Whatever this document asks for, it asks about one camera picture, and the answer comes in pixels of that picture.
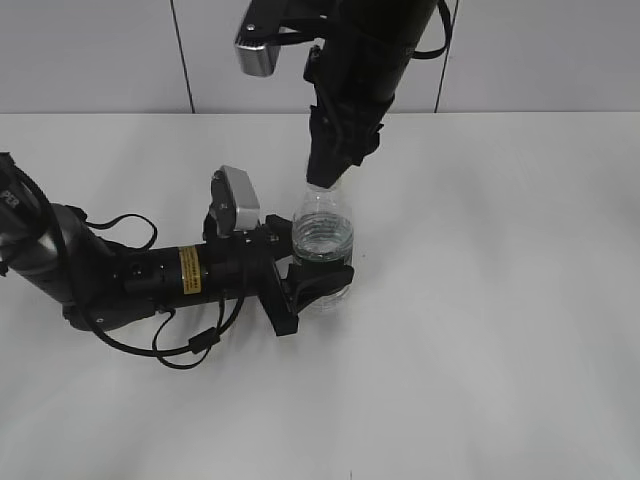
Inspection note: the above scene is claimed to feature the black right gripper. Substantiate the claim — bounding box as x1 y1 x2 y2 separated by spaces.
306 95 395 189

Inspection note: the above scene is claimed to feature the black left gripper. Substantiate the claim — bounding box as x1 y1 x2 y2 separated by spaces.
202 215 354 336

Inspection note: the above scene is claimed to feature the clear Cestbon water bottle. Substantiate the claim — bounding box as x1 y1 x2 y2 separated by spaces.
291 179 355 312

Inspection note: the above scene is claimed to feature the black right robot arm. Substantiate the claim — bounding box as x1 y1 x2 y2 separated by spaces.
304 1 453 189

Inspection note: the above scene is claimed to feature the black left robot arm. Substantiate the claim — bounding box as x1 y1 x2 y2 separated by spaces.
1 152 354 336

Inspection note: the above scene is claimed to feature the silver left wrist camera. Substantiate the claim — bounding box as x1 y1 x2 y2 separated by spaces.
209 165 260 238

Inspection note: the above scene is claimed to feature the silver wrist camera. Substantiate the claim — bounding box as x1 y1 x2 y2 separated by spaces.
209 165 260 238
234 0 335 77

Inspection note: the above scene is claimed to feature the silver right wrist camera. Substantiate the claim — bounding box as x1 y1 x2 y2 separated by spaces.
234 0 335 77

